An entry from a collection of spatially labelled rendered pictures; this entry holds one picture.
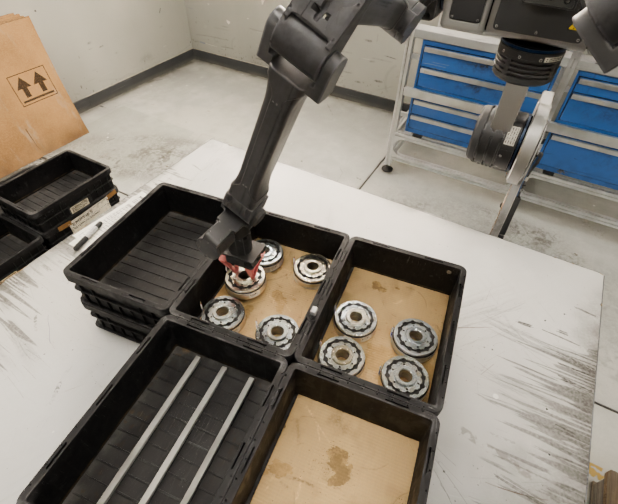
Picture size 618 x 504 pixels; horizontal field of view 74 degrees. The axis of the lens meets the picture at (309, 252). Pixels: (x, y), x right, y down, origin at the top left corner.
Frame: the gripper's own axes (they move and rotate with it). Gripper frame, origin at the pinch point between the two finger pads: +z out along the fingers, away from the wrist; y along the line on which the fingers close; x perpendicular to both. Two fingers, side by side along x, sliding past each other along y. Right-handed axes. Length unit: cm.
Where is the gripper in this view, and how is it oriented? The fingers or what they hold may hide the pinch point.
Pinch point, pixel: (245, 272)
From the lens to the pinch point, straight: 105.0
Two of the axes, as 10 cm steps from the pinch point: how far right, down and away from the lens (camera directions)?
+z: 0.0, 6.9, 7.2
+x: 4.0, -6.6, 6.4
